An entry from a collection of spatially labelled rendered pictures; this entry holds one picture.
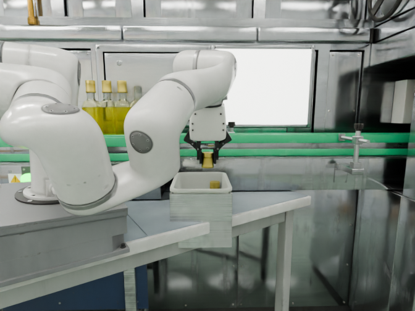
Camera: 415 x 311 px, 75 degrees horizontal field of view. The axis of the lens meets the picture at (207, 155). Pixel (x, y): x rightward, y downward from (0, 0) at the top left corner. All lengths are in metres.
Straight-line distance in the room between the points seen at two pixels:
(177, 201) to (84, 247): 0.26
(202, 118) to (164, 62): 0.52
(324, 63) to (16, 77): 1.12
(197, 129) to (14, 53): 0.42
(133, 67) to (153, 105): 0.81
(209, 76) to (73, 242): 0.41
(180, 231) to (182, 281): 0.73
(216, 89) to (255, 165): 0.54
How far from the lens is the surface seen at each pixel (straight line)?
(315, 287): 1.57
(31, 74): 0.55
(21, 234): 0.59
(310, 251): 1.46
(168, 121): 0.40
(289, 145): 1.07
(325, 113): 1.33
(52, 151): 0.37
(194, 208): 0.75
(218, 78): 0.54
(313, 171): 1.09
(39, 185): 0.67
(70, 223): 0.59
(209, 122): 0.73
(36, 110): 0.38
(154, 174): 0.44
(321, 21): 1.35
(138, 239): 0.70
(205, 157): 0.77
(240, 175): 1.02
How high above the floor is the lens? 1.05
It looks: 9 degrees down
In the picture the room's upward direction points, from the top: straight up
